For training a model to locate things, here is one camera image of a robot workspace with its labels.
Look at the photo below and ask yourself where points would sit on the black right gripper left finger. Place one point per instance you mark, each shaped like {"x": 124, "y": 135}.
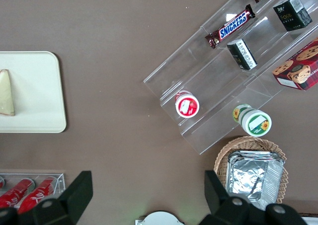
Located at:
{"x": 79, "y": 192}

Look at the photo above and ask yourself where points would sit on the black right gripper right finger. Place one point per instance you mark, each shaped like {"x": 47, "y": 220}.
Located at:
{"x": 214, "y": 192}

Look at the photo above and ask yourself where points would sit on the triangular white sandwich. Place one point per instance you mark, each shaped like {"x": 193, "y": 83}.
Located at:
{"x": 6, "y": 96}

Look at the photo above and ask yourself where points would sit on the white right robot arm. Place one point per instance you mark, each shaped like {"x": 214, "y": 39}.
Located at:
{"x": 159, "y": 218}

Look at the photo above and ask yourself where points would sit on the light wicker basket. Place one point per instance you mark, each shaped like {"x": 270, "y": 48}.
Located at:
{"x": 248, "y": 143}

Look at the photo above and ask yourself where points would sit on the white snack tray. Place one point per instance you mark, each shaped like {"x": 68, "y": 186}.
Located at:
{"x": 311, "y": 221}

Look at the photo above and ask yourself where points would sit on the cream plastic tray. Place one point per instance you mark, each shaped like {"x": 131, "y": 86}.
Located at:
{"x": 37, "y": 91}

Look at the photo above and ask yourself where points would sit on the clear acrylic bottle rack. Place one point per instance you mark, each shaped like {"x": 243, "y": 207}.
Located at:
{"x": 60, "y": 182}

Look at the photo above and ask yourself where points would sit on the aluminium foil container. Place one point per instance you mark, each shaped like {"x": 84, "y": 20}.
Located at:
{"x": 251, "y": 177}

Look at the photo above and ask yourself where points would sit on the green lid sunflower cup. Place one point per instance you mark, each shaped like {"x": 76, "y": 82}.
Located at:
{"x": 256, "y": 123}

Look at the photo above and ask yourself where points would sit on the red lid strawberry cup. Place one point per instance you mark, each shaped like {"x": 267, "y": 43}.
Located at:
{"x": 187, "y": 107}

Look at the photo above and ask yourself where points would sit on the clear acrylic step display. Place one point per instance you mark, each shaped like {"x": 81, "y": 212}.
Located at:
{"x": 216, "y": 93}

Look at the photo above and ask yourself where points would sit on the small black carton box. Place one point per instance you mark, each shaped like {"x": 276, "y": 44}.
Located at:
{"x": 242, "y": 54}
{"x": 292, "y": 14}

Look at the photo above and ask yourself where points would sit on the red plaid cookie box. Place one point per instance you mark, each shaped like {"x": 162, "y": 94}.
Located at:
{"x": 298, "y": 68}

